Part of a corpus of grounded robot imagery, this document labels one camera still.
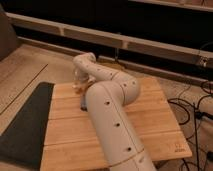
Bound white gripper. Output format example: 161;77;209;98
73;68;95;92

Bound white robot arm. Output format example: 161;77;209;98
73;53;157;171

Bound dark grey floor mat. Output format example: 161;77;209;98
0;82;54;169

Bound grey sofa corner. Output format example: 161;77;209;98
0;5;20;61

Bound black floor cables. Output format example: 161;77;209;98
166;79;213;171

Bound white shelf rail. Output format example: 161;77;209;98
6;12;213;68

